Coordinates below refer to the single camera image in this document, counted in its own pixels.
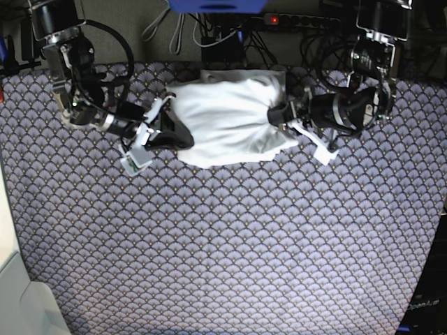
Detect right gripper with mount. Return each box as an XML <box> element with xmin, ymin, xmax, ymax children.
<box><xmin>119</xmin><ymin>93</ymin><xmax>194</xmax><ymax>177</ymax></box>

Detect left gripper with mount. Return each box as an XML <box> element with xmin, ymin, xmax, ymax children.
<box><xmin>267</xmin><ymin>87</ymin><xmax>338</xmax><ymax>165</ymax></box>

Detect white T-shirt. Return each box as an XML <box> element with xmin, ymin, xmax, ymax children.
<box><xmin>166</xmin><ymin>70</ymin><xmax>298</xmax><ymax>169</ymax></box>

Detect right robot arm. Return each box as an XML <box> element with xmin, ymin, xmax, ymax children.
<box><xmin>29</xmin><ymin>1</ymin><xmax>194</xmax><ymax>177</ymax></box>

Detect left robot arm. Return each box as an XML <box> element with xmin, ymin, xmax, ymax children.
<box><xmin>268</xmin><ymin>1</ymin><xmax>412</xmax><ymax>165</ymax></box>

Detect black power strip red light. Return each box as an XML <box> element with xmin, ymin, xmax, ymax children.
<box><xmin>263</xmin><ymin>13</ymin><xmax>342</xmax><ymax>31</ymax></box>

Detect blue box overhead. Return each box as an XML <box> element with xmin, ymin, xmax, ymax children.
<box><xmin>168</xmin><ymin>0</ymin><xmax>268</xmax><ymax>14</ymax></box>

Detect patterned grey table cloth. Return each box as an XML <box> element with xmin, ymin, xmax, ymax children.
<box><xmin>1</xmin><ymin>70</ymin><xmax>446</xmax><ymax>334</ymax></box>

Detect black power adapter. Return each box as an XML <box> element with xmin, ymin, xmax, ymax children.
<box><xmin>20</xmin><ymin>17</ymin><xmax>34</xmax><ymax>62</ymax></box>

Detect grey looped cable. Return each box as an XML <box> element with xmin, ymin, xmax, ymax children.
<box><xmin>141</xmin><ymin>0</ymin><xmax>186</xmax><ymax>55</ymax></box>

